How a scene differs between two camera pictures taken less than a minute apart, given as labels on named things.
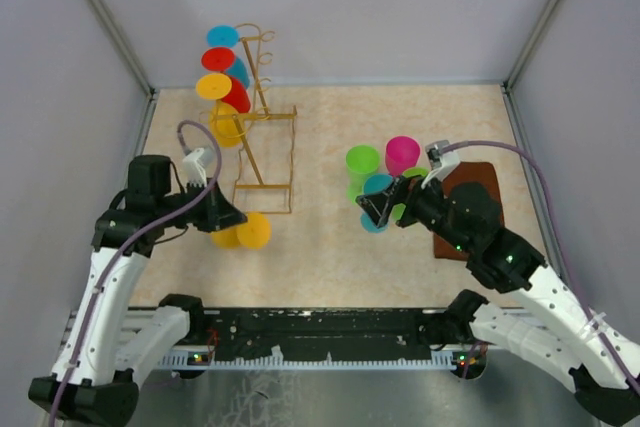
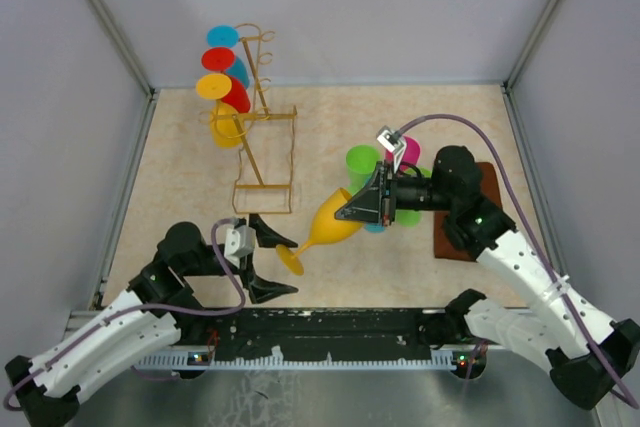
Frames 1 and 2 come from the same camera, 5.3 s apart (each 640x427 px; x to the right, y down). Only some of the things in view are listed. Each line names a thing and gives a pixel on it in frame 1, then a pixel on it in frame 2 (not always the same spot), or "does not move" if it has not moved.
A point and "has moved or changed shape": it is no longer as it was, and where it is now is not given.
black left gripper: [219, 212] -> [260, 289]
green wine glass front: [361, 161] does not move
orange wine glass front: [253, 234] has moved or changed shape
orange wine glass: [227, 123] does not move
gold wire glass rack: [266, 158] does not move
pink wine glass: [401, 153] does not move
